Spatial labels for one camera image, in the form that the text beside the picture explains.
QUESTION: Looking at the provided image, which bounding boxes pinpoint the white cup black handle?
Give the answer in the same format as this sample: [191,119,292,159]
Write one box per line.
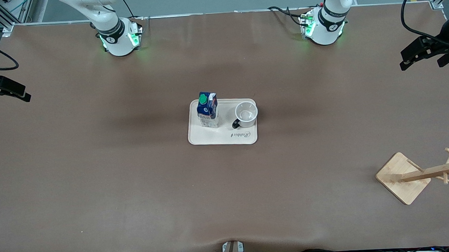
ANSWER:
[231,101,259,129]

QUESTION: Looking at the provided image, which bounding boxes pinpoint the blue white milk carton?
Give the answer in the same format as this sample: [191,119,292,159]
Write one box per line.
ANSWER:
[196,91,220,129]

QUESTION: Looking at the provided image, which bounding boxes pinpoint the wooden cup rack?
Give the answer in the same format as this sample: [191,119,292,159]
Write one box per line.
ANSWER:
[374,147,449,207]

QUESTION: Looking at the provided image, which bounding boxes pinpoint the beige plastic tray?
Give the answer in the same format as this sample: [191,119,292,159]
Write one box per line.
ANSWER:
[186,97,259,147]

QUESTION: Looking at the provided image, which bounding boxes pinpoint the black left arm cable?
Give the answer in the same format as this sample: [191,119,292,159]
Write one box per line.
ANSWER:
[400,0,449,50]

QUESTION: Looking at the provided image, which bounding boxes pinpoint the black base power cable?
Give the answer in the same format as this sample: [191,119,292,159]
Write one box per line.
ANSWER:
[117,0,145,22]
[267,4,312,28]

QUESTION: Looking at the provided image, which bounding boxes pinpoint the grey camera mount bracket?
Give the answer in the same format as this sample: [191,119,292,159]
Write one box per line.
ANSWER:
[221,240,245,252]

